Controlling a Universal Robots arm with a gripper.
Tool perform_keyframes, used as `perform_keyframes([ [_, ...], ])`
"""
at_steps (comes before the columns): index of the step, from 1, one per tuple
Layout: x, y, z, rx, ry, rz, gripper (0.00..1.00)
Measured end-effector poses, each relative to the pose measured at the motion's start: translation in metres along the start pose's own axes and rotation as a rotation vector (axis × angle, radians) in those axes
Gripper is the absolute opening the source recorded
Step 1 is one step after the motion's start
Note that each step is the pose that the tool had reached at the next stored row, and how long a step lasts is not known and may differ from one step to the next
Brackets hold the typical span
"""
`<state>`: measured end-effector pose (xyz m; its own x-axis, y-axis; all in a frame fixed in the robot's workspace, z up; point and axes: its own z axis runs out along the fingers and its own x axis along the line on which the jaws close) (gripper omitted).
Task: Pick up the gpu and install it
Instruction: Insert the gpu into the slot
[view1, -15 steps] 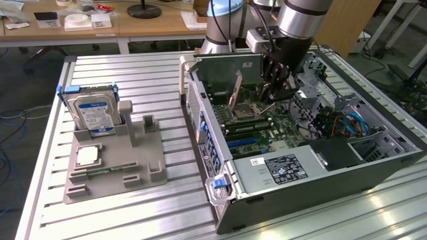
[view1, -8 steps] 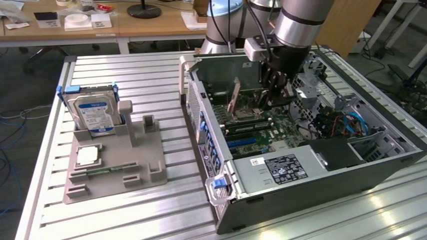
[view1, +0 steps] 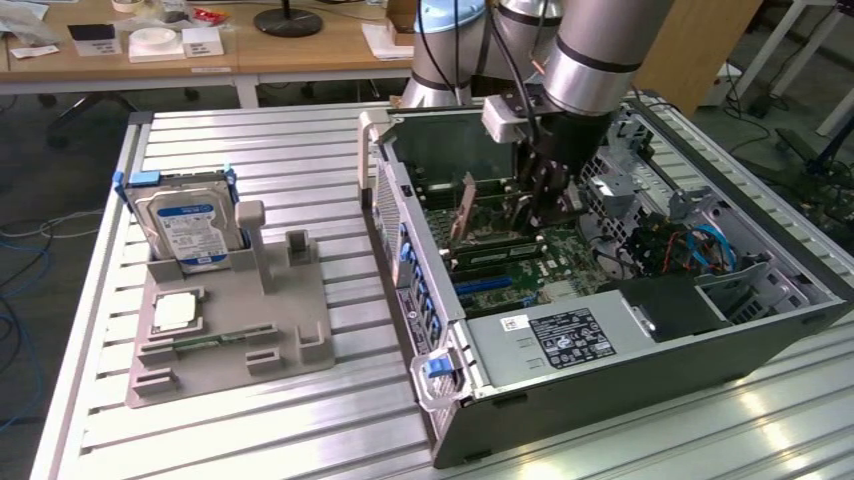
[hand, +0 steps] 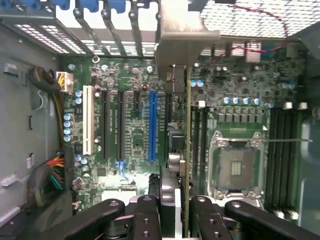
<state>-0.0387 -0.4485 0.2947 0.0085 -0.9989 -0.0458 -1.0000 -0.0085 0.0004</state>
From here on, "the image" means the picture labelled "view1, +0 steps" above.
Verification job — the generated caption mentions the black chair base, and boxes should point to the black chair base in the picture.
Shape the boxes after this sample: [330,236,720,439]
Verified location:
[39,89,139,149]

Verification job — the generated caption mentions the green RAM stick bare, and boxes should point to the green RAM stick bare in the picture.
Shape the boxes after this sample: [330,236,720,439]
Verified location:
[170,333,249,351]

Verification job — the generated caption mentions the metal disk bay cage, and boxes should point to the metal disk bay cage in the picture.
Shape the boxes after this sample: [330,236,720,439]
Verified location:
[578,147,669,241]

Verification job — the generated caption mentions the brown cardboard box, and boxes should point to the brown cardboard box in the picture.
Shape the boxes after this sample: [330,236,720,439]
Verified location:
[386,0,421,34]

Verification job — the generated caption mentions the perforated metal disk bay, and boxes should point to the perforated metal disk bay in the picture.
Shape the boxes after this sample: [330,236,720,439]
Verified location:
[693,259,813,326]

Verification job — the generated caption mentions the CPU chip silver lid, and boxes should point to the CPU chip silver lid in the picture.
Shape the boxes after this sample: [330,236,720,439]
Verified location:
[151,294,201,332]

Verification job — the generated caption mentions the white table frame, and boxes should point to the white table frame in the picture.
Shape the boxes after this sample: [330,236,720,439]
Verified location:
[730,0,854,136]

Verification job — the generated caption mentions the green RAM stick white labels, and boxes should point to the green RAM stick white labels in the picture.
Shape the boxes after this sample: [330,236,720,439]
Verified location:
[453,242,546,269]

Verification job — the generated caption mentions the graphics card with metal bracket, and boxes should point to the graphics card with metal bracket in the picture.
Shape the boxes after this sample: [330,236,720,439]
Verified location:
[445,171,540,251]

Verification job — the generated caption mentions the green motherboard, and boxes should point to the green motherboard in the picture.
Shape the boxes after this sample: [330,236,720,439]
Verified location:
[403,164,642,321]

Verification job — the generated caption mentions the black cable behind case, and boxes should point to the black cable behind case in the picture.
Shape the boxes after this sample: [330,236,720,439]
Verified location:
[626,87,673,110]

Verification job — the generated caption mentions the wooden cabinet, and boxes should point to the wooden cabinet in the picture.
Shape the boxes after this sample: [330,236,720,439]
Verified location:
[633,0,766,114]

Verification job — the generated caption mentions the hard disk blue label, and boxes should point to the hard disk blue label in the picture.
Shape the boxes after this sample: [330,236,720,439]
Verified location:
[130,174,243,276]

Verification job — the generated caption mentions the blue wire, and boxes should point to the blue wire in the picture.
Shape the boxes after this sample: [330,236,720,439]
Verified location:
[686,224,740,274]

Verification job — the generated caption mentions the blue disk caddy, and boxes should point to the blue disk caddy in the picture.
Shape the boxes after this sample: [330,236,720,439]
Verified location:
[110,164,253,251]

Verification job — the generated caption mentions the grey power supply black label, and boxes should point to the grey power supply black label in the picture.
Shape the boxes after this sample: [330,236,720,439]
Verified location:
[463,289,660,391]

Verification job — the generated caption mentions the black round lamp base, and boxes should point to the black round lamp base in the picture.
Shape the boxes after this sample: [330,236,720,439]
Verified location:
[253,0,326,39]

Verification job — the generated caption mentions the black expansion slot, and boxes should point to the black expansion slot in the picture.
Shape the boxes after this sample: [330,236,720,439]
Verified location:
[451,264,508,284]

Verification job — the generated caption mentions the black floor cable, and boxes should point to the black floor cable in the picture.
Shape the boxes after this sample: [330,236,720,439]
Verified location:
[724,59,806,156]

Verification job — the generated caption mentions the white box printed label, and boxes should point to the white box printed label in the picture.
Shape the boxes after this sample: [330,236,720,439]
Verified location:
[181,27,226,59]

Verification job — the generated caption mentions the red wire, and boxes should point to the red wire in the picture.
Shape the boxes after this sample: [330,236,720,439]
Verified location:
[665,229,690,267]

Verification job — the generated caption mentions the white floor cable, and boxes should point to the white floor cable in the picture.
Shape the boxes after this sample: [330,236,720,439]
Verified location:
[0,209,106,241]

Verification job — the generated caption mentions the blue expansion slot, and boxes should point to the blue expansion slot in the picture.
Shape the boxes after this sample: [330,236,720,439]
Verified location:
[455,277,513,296]

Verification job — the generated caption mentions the white flat box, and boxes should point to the white flat box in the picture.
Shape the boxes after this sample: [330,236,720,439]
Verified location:
[362,22,419,61]

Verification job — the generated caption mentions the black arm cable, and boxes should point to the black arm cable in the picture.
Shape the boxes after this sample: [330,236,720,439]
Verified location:
[486,0,540,144]

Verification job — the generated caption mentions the beige fixture bracket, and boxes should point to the beige fixture bracket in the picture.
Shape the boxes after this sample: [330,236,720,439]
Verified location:
[357,109,402,194]

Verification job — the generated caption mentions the wooden desk white frame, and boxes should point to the wooden desk white frame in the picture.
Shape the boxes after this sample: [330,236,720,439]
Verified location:
[0,0,602,109]

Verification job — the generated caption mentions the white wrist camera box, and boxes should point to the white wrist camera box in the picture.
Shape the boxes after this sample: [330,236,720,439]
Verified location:
[481,94,533,145]

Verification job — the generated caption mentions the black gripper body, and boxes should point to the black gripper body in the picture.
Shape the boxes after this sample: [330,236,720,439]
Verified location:
[532,111,614,192]

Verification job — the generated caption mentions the blue floor cable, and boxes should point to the blue floor cable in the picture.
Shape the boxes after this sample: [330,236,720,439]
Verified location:
[0,234,59,431]

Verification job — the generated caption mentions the white box with bowl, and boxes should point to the white box with bowl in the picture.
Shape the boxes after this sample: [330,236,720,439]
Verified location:
[127,27,187,64]

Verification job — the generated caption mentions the black and white box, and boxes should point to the black and white box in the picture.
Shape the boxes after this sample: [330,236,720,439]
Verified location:
[66,23,123,57]

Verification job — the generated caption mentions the open dark PC case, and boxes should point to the open dark PC case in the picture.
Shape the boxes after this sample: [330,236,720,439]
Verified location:
[357,89,854,469]

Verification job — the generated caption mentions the black plastic shroud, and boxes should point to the black plastic shroud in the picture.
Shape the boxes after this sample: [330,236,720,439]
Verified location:
[613,274,729,344]

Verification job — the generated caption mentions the grey parts rack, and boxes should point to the grey parts rack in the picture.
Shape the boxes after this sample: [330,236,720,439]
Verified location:
[125,199,339,411]

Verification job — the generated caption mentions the clear plastic bag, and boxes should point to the clear plastic bag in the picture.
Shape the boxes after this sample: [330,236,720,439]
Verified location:
[0,14,62,47]

